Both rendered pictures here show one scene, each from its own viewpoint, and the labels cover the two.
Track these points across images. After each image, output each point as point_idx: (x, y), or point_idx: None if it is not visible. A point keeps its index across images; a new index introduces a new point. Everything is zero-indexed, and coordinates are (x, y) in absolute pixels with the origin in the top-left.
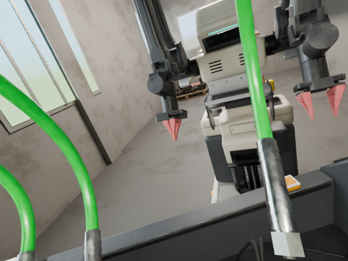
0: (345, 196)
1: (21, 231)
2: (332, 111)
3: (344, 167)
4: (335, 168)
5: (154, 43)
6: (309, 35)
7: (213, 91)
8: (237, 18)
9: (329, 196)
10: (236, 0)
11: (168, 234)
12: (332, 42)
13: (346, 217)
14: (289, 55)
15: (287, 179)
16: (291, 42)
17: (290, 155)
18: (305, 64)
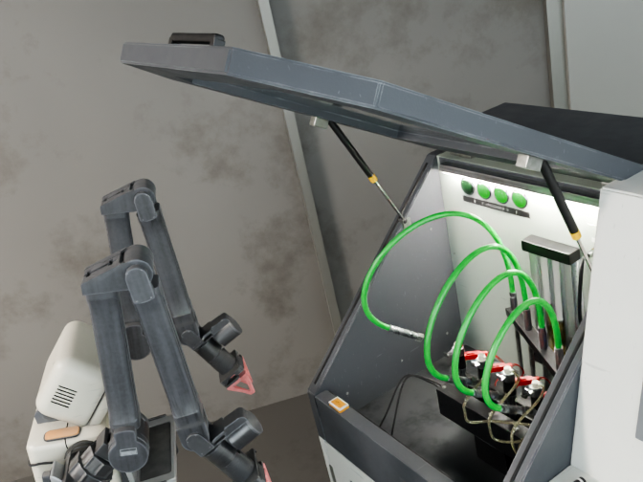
0: (334, 392)
1: (467, 389)
2: (244, 382)
3: (328, 373)
4: (324, 381)
5: (195, 388)
6: (233, 326)
7: (135, 476)
8: (365, 293)
9: None
10: (367, 287)
11: (409, 448)
12: (239, 326)
13: None
14: None
15: (335, 401)
16: (199, 343)
17: None
18: (221, 355)
